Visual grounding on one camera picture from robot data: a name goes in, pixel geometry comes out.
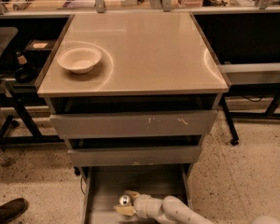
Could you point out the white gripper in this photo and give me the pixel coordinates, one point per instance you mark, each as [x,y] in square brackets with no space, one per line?
[142,204]

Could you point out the redbull can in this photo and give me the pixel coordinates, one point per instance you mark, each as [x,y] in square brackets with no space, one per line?
[125,199]

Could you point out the open grey bottom drawer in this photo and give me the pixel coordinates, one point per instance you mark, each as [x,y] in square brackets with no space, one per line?
[106,184]

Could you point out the grey middle drawer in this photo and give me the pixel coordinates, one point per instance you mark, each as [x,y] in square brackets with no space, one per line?
[134,156]

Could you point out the grey drawer cabinet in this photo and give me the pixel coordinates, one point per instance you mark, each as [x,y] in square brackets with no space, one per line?
[151,62]

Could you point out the grey top drawer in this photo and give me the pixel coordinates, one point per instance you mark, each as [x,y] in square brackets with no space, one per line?
[111,125]

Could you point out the brown shoe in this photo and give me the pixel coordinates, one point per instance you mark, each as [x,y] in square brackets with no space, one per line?
[12,210]

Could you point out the white paper bowl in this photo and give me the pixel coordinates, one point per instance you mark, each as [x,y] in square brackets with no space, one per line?
[79,59]

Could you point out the grey bench right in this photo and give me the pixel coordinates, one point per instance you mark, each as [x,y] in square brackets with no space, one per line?
[260,80]

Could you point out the black table frame left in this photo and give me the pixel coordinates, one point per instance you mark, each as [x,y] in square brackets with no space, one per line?
[18,97]

